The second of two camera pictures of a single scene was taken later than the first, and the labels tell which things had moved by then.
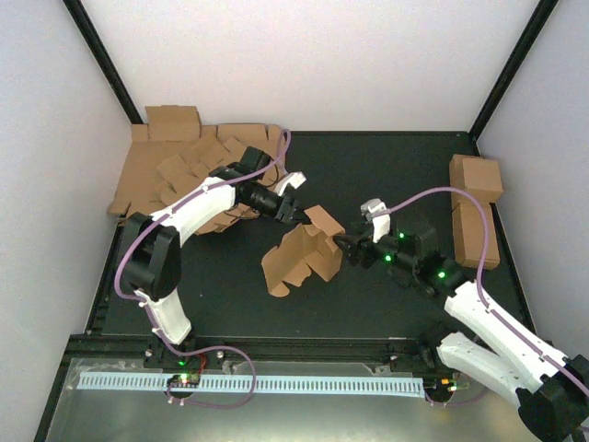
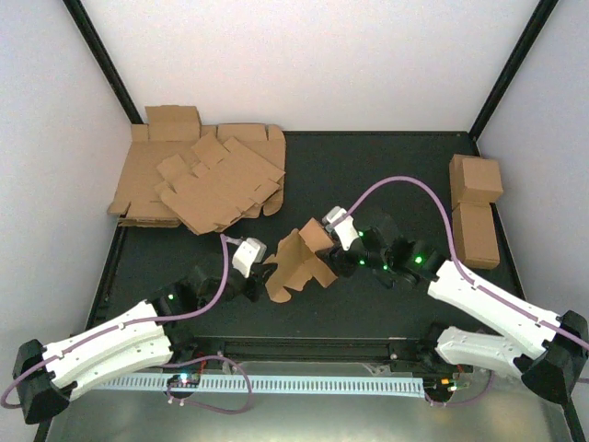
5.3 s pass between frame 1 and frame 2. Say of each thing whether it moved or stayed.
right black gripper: moved
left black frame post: stayed
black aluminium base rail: stayed
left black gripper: moved
